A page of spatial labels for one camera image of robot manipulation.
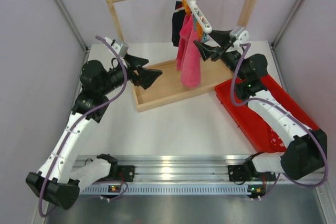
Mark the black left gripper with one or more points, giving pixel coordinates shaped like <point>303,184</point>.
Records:
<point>146,76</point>

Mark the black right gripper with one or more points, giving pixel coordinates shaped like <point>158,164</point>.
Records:
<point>209,52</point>

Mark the teal end clothes peg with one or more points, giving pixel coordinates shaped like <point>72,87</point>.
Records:
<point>204,38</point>

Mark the pink towel sock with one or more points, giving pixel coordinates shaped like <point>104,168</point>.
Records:
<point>188,56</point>

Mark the white clip hanger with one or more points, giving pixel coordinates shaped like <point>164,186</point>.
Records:
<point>195,10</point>

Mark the red patterned sock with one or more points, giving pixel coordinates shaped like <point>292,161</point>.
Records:
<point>275,143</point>

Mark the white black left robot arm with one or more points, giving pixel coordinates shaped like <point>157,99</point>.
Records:
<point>56,182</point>

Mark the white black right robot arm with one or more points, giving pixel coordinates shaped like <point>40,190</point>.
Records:
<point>305,148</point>

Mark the teal middle clothes peg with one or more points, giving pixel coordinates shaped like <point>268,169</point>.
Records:
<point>194,23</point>

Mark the wooden clothes rack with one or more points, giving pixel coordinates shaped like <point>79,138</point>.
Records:
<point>169,89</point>

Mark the black christmas sock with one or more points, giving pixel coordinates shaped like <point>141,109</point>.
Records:
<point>177,22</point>

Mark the red plastic tray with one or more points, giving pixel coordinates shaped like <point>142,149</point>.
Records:
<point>250,123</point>

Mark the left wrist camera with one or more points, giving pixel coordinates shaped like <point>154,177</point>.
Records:
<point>119,46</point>

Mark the aluminium mounting rail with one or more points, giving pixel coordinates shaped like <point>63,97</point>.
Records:
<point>181,169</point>

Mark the perforated cable duct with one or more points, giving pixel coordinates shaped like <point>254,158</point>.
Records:
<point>174,189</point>

